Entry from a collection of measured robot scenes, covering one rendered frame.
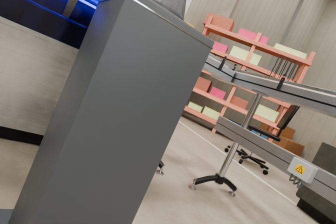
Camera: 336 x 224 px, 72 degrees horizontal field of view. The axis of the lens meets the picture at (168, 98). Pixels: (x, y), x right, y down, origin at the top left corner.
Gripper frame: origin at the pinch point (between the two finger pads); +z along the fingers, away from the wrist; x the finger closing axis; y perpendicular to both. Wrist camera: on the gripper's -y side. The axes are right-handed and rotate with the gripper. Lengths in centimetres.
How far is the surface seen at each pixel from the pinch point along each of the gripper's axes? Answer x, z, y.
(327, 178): 84, 57, 44
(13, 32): -66, 54, -36
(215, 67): 60, 21, -46
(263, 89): 82, 24, -14
